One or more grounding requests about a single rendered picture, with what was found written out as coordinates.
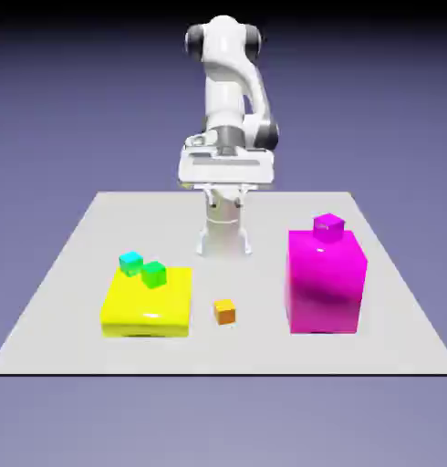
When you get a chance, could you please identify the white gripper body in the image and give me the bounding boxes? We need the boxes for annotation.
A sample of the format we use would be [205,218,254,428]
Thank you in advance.
[178,147,275,191]

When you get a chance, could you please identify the small purple cube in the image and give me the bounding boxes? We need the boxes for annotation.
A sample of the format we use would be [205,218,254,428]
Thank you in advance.
[312,213,347,244]

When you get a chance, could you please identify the small green cube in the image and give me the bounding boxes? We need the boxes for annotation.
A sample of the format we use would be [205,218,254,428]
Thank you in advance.
[140,260,168,290]

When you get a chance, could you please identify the small cyan cube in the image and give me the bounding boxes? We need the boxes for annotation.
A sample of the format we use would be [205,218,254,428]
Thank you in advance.
[118,250,144,278]

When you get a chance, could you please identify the small orange cube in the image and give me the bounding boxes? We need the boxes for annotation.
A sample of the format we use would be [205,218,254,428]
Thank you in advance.
[213,298,237,327]

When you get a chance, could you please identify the large magenta box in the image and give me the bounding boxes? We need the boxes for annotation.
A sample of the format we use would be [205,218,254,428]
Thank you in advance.
[286,228,369,336]

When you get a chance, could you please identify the large yellow box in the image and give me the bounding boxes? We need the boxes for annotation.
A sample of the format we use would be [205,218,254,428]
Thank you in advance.
[99,265,193,339]

